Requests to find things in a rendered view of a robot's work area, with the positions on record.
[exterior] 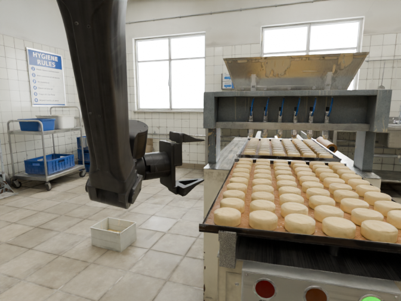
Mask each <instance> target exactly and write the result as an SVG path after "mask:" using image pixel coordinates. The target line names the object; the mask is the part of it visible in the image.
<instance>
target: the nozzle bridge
mask: <svg viewBox="0 0 401 301"><path fill-rule="evenodd" d="M392 91H393V90H392V89H379V90H295V91H215V92H213V91H212V92H203V128H208V163H209V164H216V163H217V162H218V161H219V160H220V129H221V128H240V129H271V130H332V131H357V133H356V144H355V152H354V163H353V165H354V166H355V167H356V168H358V169H359V170H361V171H367V172H372V166H373V160H374V150H375V139H376V133H377V132H388V122H389V116H390V106H391V97H392ZM315 96H316V97H317V100H316V106H315V109H314V118H313V123H308V117H309V111H310V107H313V106H314V100H315ZM331 96H333V104H332V109H331V113H330V118H329V123H328V124H327V123H324V114H325V111H326V107H329V108H330V106H331ZM254 97H255V99H254V103H253V106H252V107H253V111H254V119H253V121H254V122H249V109H250V107H251V104H252V100H253V98H254ZM268 97H270V99H269V103H268V107H267V111H268V122H263V112H264V107H266V104H267V100H268ZM283 97H285V101H284V104H283V109H282V111H283V120H282V121H283V122H278V120H277V116H278V111H279V107H282V102H283ZM299 97H301V99H300V105H299V108H298V122H297V123H293V122H292V121H293V120H292V119H293V111H294V107H297V105H298V100H299Z"/></svg>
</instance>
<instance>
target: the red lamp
mask: <svg viewBox="0 0 401 301"><path fill-rule="evenodd" d="M255 291H256V292H257V294H258V295H259V296H261V297H263V298H270V297H272V296H273V295H274V292H275V289H274V286H273V285H272V284H271V283H270V282H268V281H260V282H258V283H257V284H256V286H255Z"/></svg>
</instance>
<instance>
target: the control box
mask: <svg viewBox="0 0 401 301"><path fill-rule="evenodd" d="M260 281H268V282H270V283H271V284H272V285H273V286H274V289H275V292H274V295H273V296H272V297H270V298H263V297H261V296H259V295H258V294H257V292H256V291H255V286H256V284H257V283H258V282H260ZM313 288H316V289H319V290H322V291H323V292H324V293H325V294H326V296H327V301H362V300H363V299H365V298H367V297H374V298H377V299H379V300H380V301H401V291H400V290H399V288H398V287H397V285H396V284H395V283H394V281H389V280H384V279H376V278H367V277H359V276H354V275H346V274H337V273H332V272H324V271H315V270H311V269H302V268H294V267H289V266H281V265H272V264H267V263H259V262H250V261H246V260H244V261H243V265H242V283H241V301H306V293H307V292H308V291H309V290H311V289H313Z"/></svg>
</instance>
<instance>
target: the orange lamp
mask: <svg viewBox="0 0 401 301"><path fill-rule="evenodd" d="M306 301H327V296H326V294H325V293H324V292H323V291H322V290H319V289H316V288H313V289H311V290H309V291H308V292H307V293H306Z"/></svg>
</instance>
